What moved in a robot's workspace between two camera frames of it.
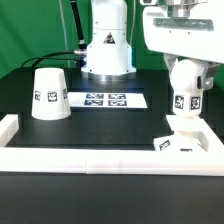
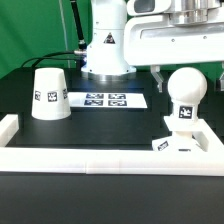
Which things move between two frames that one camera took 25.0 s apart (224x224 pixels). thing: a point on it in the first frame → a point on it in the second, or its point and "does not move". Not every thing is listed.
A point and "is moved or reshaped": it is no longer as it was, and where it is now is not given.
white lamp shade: (50, 100) does not move
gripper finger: (207, 75) → (222, 77)
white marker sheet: (106, 100) does not move
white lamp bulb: (186, 79) is moved or reshaped
